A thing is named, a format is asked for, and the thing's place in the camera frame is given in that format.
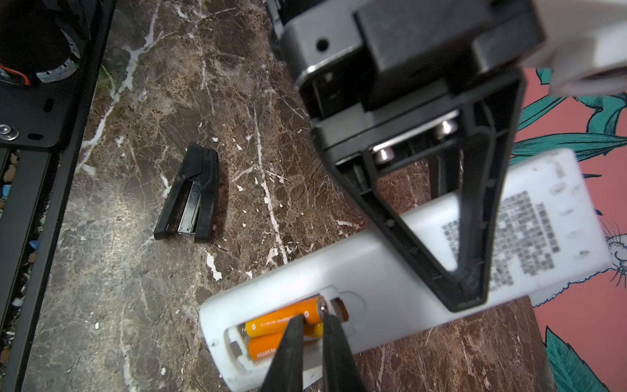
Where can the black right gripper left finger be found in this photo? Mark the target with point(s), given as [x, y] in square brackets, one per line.
[286, 370]

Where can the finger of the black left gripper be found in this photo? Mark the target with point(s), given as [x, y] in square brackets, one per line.
[441, 206]

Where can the orange AA battery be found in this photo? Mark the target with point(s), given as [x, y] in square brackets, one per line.
[312, 309]
[266, 346]

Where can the black plastic clip part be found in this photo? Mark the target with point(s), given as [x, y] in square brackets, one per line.
[191, 204]

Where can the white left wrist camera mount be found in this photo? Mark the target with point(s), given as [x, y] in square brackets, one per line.
[584, 48]

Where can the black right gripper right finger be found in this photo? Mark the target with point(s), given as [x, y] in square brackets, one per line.
[340, 372]

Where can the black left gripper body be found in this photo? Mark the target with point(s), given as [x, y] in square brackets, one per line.
[408, 73]

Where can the white remote control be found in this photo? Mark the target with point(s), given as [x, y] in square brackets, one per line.
[548, 236]

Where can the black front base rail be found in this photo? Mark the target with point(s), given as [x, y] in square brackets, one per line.
[51, 54]

